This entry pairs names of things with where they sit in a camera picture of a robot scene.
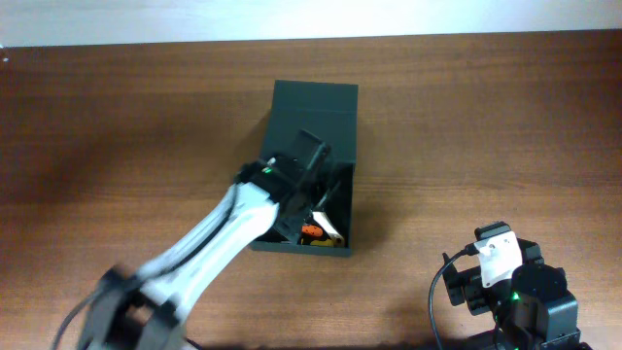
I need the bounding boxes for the orange black long-nose pliers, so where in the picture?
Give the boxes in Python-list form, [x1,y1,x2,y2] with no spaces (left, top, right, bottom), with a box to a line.
[301,225,325,241]

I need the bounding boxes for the yellow black stubby screwdriver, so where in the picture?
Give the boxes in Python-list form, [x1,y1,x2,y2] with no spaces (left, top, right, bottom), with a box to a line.
[301,238,334,247]

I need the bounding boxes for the orange scraper wooden handle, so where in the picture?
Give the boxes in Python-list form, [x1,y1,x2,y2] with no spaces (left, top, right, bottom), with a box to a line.
[313,211,346,248]

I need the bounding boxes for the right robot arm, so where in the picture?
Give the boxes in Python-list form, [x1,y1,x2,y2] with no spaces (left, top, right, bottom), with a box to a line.
[442,239,591,350]

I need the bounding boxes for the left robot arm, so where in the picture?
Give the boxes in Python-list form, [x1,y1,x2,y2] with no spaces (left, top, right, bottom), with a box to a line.
[77,130,330,350]

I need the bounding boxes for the dark green open box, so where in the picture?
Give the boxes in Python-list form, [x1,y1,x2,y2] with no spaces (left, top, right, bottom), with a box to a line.
[250,80,358,257]

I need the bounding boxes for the right black cable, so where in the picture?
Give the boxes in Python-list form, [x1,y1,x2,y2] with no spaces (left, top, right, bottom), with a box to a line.
[427,245,480,350]

